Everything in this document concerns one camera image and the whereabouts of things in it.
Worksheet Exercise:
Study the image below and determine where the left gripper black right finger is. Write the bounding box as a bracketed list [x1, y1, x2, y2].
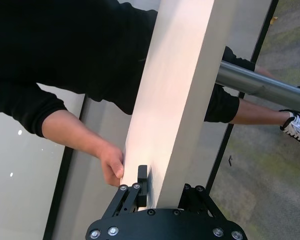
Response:
[178, 183, 222, 218]

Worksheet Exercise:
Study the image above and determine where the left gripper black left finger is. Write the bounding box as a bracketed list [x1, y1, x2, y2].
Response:
[103, 164, 148, 218]

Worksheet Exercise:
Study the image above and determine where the white mobile pedestal table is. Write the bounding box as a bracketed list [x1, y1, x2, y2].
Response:
[119, 0, 300, 212]

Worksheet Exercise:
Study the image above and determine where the person's right forearm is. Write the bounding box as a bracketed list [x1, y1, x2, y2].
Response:
[41, 109, 108, 161]

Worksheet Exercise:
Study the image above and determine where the person's right hand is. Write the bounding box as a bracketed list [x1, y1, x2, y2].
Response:
[97, 143, 125, 187]

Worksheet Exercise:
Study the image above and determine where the person's right lower leg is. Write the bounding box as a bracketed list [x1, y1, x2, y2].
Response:
[229, 98, 291, 126]

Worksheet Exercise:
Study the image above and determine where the person's right black sneaker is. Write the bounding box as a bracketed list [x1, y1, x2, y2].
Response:
[279, 109, 300, 152]

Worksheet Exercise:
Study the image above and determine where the person in black clothes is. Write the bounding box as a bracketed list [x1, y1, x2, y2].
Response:
[0, 0, 159, 138]

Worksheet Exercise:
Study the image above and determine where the black wall frame strip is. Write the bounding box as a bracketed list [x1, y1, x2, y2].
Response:
[42, 94, 87, 240]

